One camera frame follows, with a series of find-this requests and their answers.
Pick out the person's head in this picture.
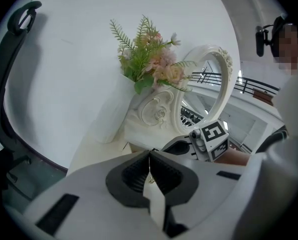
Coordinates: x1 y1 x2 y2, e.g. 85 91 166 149
273 22 298 77

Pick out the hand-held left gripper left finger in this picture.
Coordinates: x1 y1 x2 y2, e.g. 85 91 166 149
23 149 165 238

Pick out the artificial pink flower bouquet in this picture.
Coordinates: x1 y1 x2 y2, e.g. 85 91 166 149
109 14 197 95

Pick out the black metal railing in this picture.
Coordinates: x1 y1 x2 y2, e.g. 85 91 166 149
234 75 281 96

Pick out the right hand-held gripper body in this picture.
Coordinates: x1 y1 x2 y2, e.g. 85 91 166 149
188 120 230 163

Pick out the black head-worn camera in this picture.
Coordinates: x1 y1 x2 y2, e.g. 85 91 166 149
255 14 297 58

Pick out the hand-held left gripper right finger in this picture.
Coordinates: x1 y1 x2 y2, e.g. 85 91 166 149
149 150 251 238

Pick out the person's white shirt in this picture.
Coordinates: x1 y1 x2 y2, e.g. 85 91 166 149
275 72 298 141

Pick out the white ornate vanity mirror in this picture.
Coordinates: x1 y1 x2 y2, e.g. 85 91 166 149
124 43 234 145

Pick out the person's right forearm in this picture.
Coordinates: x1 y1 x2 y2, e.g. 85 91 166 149
213 148 251 167

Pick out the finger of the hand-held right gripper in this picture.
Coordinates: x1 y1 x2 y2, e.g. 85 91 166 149
161 134 193 158

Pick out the white ribbed vase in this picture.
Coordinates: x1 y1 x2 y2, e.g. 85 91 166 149
93 73 136 144

